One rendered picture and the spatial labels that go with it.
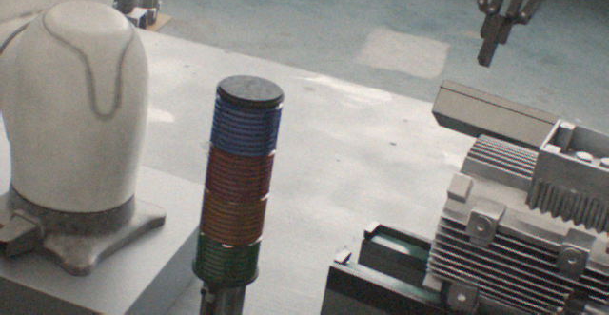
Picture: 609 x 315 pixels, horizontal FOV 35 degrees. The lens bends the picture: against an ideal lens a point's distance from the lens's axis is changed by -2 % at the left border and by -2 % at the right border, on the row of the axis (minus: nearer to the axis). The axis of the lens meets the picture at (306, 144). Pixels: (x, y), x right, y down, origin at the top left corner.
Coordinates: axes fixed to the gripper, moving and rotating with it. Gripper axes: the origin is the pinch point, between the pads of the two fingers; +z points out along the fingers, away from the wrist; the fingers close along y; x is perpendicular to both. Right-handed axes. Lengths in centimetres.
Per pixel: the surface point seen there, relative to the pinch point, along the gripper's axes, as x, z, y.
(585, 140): -20.4, 14.3, 18.4
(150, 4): 162, -29, -148
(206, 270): -45, 44, -8
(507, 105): -3.7, 9.0, 5.9
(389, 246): -8.5, 32.4, -0.7
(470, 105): -3.6, 10.6, 1.3
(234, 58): 54, 3, -60
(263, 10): 307, -78, -175
